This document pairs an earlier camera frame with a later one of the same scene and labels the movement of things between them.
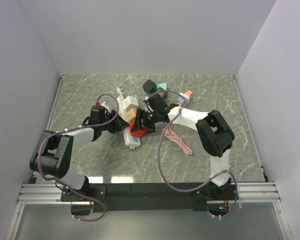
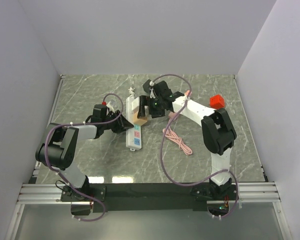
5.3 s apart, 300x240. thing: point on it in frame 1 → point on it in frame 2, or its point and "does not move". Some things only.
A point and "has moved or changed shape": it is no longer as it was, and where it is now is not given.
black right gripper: (142, 113) → (144, 100)
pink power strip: (188, 93) → (191, 110)
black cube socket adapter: (149, 86) does not move
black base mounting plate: (139, 197) does not move
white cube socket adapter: (130, 102) has moved or changed shape
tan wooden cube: (131, 115) has moved or changed shape
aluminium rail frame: (32, 192) does not move
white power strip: (128, 139) has moved or changed shape
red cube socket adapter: (138, 133) → (217, 102)
